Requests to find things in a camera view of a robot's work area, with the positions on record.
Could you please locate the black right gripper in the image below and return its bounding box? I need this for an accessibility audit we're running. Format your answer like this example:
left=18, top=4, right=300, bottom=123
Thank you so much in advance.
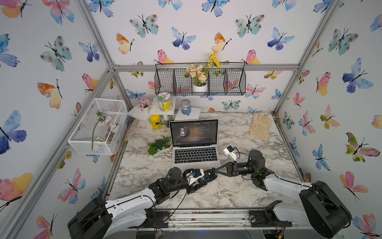
left=215, top=163, right=257, bottom=178

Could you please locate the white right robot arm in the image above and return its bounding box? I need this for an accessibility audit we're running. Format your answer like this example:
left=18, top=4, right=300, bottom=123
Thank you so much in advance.
left=212, top=150, right=352, bottom=239

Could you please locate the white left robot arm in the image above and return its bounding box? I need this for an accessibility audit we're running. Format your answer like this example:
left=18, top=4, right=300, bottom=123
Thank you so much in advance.
left=68, top=167, right=217, bottom=239

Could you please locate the silver laptop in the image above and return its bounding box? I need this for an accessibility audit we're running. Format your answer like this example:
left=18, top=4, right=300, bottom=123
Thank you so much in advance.
left=169, top=119, right=221, bottom=172

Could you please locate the cream fabric glove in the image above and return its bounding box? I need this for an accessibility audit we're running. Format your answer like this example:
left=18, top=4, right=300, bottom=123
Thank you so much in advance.
left=249, top=113, right=271, bottom=141

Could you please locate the green plant in white dish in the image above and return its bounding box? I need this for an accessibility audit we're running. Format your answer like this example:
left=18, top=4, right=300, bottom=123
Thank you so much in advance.
left=147, top=136, right=172, bottom=156

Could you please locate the white riser shelf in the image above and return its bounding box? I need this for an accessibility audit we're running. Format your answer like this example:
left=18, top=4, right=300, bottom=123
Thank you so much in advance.
left=174, top=107, right=202, bottom=121

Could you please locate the blue can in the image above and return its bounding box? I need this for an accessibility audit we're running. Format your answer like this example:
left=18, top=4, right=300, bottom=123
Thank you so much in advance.
left=181, top=99, right=192, bottom=116

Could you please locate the yellow bottle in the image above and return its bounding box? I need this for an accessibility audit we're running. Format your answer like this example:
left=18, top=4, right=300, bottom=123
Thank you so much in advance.
left=150, top=115, right=162, bottom=129

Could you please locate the yellow label jar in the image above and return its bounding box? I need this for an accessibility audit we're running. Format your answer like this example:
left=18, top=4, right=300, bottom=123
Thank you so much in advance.
left=157, top=92, right=172, bottom=112

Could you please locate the small pink flower pot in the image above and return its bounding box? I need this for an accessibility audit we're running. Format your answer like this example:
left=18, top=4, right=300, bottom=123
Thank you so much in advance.
left=137, top=96, right=152, bottom=114

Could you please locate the white corner shelf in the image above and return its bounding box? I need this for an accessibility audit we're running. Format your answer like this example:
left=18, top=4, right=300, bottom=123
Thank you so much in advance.
left=127, top=98, right=176, bottom=123

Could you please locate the white pot with flowers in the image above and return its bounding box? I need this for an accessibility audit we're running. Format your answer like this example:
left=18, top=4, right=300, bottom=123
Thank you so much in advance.
left=184, top=52, right=221, bottom=93

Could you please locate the pink artificial flower stem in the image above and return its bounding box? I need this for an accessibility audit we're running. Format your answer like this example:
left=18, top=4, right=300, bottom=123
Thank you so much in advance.
left=91, top=110, right=113, bottom=150

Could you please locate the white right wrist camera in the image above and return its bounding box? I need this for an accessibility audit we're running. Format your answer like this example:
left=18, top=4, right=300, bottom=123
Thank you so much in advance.
left=223, top=146, right=238, bottom=161

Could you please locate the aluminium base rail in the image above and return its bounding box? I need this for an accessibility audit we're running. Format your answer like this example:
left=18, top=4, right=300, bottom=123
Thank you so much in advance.
left=77, top=201, right=338, bottom=238

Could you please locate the black wire wall basket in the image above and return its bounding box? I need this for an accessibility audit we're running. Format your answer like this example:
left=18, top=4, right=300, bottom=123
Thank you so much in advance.
left=154, top=61, right=247, bottom=97

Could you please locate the white mesh wall box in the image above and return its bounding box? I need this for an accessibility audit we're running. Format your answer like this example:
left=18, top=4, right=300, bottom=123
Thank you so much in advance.
left=68, top=98, right=127, bottom=155

